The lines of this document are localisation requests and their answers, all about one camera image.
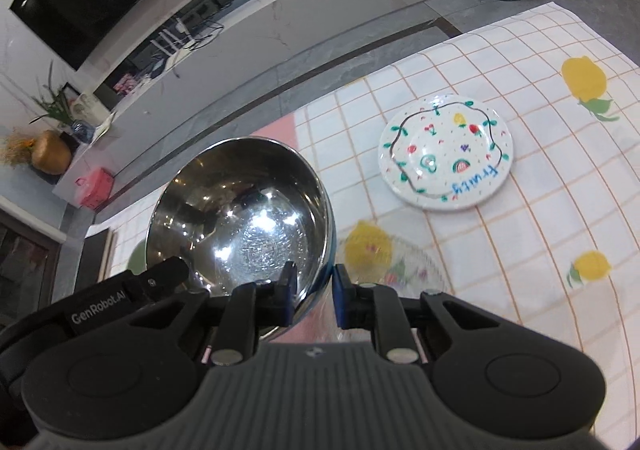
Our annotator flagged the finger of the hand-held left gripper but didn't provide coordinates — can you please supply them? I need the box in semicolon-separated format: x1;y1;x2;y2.
131;257;192;305

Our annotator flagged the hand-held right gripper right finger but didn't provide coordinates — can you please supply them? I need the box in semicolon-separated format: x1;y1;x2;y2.
333;264;507;365

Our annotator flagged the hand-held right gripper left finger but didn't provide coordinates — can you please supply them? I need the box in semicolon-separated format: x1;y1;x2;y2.
127;261;301;365

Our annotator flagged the clear glass plate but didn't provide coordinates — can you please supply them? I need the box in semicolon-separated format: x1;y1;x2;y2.
336;225;453;303

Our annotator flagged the stainless steel bowl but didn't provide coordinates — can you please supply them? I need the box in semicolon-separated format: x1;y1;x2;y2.
145;136;337;343

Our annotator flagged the white fruit pattern plate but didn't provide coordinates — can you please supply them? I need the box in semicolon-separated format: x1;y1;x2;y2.
377;94;514;212

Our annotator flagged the pink box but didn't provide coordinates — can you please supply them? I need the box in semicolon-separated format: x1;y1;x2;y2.
74;166;115;209

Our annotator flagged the gold round vase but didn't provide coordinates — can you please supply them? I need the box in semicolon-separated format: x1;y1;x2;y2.
31;130;72;175

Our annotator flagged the checked lemon print tablecloth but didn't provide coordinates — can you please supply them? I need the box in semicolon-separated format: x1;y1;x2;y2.
85;3;640;450

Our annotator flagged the green plant in patterned pot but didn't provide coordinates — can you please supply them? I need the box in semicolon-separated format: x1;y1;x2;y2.
29;60;97;145

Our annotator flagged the white router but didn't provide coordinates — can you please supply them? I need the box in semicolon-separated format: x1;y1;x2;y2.
150;15;198;56

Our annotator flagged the white television cabinet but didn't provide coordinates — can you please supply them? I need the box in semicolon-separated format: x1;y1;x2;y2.
52;0;478;201

